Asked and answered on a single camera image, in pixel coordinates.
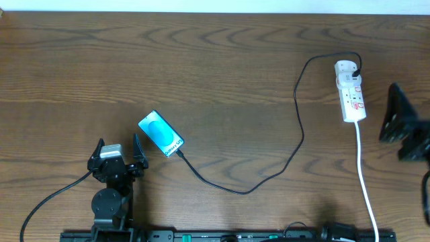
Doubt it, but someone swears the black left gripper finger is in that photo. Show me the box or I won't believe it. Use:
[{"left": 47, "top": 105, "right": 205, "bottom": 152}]
[
  {"left": 133, "top": 134, "right": 148, "bottom": 169},
  {"left": 87, "top": 138, "right": 105, "bottom": 171}
]

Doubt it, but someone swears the blue Galaxy smartphone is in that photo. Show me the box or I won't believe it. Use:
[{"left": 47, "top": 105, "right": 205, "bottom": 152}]
[{"left": 138, "top": 110, "right": 185, "bottom": 157}]

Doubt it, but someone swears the white power strip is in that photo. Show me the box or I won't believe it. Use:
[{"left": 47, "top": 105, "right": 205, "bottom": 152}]
[{"left": 336, "top": 73, "right": 366, "bottom": 123}]

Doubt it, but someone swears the black charger cable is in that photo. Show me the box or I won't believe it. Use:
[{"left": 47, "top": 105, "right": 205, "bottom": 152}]
[{"left": 175, "top": 51, "right": 363, "bottom": 196}]

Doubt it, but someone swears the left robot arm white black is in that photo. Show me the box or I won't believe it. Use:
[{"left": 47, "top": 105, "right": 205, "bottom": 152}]
[{"left": 87, "top": 134, "right": 148, "bottom": 241}]

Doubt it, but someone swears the white USB charger adapter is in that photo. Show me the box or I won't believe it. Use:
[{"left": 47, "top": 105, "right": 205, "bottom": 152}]
[{"left": 335, "top": 60, "right": 360, "bottom": 77}]

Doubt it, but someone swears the white power strip cord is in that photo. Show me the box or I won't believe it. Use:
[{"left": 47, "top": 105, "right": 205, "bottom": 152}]
[{"left": 354, "top": 121, "right": 380, "bottom": 242}]

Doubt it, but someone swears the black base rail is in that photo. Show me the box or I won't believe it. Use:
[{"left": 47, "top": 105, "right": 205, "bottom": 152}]
[{"left": 60, "top": 229, "right": 397, "bottom": 242}]

